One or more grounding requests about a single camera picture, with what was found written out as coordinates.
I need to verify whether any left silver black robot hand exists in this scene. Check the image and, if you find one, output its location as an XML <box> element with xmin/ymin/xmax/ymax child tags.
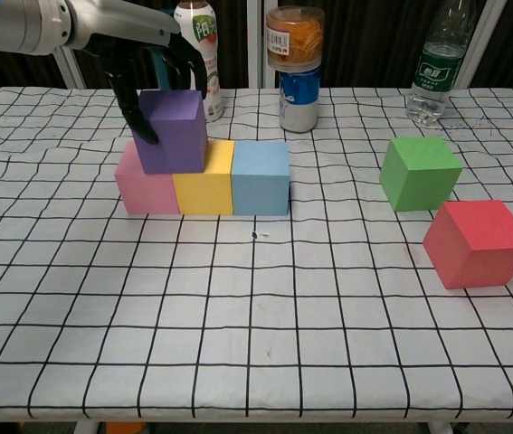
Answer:
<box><xmin>63</xmin><ymin>0</ymin><xmax>207</xmax><ymax>146</ymax></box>

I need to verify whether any purple foam cube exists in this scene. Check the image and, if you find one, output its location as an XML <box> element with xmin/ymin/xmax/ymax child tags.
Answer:
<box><xmin>131</xmin><ymin>89</ymin><xmax>207</xmax><ymax>175</ymax></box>

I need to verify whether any pink foam cube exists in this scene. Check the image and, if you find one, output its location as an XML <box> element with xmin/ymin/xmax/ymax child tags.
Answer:
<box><xmin>114</xmin><ymin>143</ymin><xmax>181</xmax><ymax>215</ymax></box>

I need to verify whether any yellow foam cube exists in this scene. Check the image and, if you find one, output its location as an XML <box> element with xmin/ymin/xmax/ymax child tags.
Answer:
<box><xmin>172</xmin><ymin>139</ymin><xmax>235</xmax><ymax>216</ymax></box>

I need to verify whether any green foam cube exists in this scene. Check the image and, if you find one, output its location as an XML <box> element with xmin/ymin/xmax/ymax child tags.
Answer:
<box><xmin>378</xmin><ymin>137</ymin><xmax>464</xmax><ymax>212</ymax></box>

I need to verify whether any red foam cube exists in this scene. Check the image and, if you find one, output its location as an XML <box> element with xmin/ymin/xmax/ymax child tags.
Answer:
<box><xmin>422</xmin><ymin>199</ymin><xmax>513</xmax><ymax>290</ymax></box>

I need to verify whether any teal cylinder container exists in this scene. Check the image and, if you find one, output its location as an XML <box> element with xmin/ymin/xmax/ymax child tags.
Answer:
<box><xmin>149</xmin><ymin>6</ymin><xmax>194</xmax><ymax>91</ymax></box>

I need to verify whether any white drink bottle yellow cap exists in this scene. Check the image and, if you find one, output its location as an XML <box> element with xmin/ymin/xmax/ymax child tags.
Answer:
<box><xmin>173</xmin><ymin>0</ymin><xmax>224</xmax><ymax>123</ymax></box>

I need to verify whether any clear jar of rubber bands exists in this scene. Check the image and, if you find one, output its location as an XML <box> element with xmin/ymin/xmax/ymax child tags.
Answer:
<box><xmin>265</xmin><ymin>5</ymin><xmax>327</xmax><ymax>71</ymax></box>

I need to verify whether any blue silver drink can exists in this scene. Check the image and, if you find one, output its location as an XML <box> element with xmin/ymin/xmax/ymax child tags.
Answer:
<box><xmin>279</xmin><ymin>67</ymin><xmax>320</xmax><ymax>133</ymax></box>

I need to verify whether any light blue foam cube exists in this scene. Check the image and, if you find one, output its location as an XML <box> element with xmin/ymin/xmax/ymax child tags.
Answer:
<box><xmin>230</xmin><ymin>141</ymin><xmax>291</xmax><ymax>216</ymax></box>

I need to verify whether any clear water bottle green label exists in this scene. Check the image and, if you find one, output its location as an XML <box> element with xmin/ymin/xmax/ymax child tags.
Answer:
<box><xmin>405</xmin><ymin>0</ymin><xmax>477</xmax><ymax>127</ymax></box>

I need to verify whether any white black checked tablecloth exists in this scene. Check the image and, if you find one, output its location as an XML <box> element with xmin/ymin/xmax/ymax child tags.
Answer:
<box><xmin>0</xmin><ymin>86</ymin><xmax>513</xmax><ymax>424</ymax></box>

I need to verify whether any orange plastic object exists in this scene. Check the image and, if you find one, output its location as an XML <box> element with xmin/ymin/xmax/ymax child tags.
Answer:
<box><xmin>105</xmin><ymin>420</ymin><xmax>147</xmax><ymax>434</ymax></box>

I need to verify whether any white partition post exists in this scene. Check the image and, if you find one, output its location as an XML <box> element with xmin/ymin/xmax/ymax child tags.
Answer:
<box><xmin>54</xmin><ymin>44</ymin><xmax>88</xmax><ymax>90</ymax></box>
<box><xmin>454</xmin><ymin>0</ymin><xmax>508</xmax><ymax>90</ymax></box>
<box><xmin>245</xmin><ymin>0</ymin><xmax>280</xmax><ymax>90</ymax></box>

